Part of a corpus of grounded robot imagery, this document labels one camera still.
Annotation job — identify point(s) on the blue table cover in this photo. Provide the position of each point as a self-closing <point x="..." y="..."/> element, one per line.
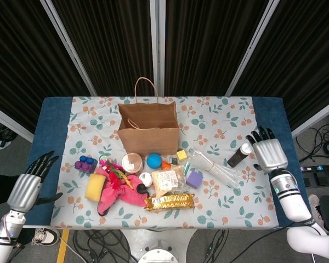
<point x="49" y="123"/>

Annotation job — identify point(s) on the orange snack packet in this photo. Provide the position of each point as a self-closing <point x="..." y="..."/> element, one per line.
<point x="165" y="165"/>

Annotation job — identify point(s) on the grey metal partition post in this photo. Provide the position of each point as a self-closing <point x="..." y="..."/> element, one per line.
<point x="252" y="46"/>
<point x="156" y="41"/>
<point x="69" y="46"/>

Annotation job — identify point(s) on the dark brown bottle white cap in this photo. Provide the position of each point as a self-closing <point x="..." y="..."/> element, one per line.
<point x="237" y="157"/>

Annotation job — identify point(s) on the pink cloth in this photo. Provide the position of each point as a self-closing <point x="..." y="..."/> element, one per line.
<point x="120" y="195"/>

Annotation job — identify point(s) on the purple foam cube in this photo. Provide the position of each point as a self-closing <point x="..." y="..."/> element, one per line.
<point x="194" y="179"/>

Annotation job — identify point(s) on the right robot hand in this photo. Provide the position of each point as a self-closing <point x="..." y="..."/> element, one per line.
<point x="270" y="154"/>

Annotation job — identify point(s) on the grey metal partition rail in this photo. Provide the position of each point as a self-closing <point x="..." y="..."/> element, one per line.
<point x="11" y="123"/>
<point x="315" y="117"/>

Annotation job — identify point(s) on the black pleated curtain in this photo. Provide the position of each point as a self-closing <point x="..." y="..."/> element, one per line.
<point x="208" y="41"/>
<point x="107" y="41"/>
<point x="304" y="54"/>
<point x="16" y="54"/>

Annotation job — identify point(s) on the white black sneaker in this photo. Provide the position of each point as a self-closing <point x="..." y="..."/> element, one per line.
<point x="45" y="237"/>
<point x="314" y="208"/>

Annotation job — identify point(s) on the small clear jar of clips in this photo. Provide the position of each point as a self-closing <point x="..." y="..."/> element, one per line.
<point x="146" y="179"/>

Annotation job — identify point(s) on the purple toy block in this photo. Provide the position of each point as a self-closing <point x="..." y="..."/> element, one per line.
<point x="81" y="166"/>

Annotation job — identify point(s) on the small dark square box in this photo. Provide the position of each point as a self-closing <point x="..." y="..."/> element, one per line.
<point x="173" y="160"/>

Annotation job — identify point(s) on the floral tablecloth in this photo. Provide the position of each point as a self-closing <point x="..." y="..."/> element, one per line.
<point x="85" y="131"/>

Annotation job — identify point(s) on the yellow floor tape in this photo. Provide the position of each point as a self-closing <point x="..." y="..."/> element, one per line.
<point x="62" y="246"/>

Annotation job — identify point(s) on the gold biscuit package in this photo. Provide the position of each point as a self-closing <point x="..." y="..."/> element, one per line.
<point x="168" y="202"/>

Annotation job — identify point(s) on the blue toy block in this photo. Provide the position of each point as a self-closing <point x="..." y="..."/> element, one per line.
<point x="91" y="163"/>

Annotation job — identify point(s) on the brown paper bag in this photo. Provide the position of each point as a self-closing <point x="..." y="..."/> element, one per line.
<point x="148" y="142"/>

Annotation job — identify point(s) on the colourful feather toy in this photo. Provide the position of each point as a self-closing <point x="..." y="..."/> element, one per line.
<point x="115" y="175"/>

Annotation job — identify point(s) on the black power strip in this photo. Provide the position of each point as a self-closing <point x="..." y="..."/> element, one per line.
<point x="320" y="167"/>

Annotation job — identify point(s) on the clear bagged snack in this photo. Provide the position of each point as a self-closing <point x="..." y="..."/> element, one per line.
<point x="165" y="182"/>

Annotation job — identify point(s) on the clear jar of rubber bands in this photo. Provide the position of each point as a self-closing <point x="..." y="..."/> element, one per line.
<point x="131" y="163"/>

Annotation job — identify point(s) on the yellow sponge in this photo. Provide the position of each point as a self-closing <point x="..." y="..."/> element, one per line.
<point x="95" y="187"/>

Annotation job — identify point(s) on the yellow foam cube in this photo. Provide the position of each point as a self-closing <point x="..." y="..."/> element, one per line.
<point x="181" y="155"/>

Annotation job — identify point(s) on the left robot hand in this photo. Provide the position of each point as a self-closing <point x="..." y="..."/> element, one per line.
<point x="23" y="191"/>

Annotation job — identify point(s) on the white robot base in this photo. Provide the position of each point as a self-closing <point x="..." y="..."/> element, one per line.
<point x="156" y="238"/>

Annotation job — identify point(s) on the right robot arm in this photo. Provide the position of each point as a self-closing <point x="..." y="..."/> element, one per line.
<point x="290" y="197"/>

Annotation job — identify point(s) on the blue ball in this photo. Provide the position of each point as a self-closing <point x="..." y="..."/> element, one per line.
<point x="154" y="160"/>

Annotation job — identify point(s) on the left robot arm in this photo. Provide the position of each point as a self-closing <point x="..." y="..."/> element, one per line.
<point x="2" y="238"/>

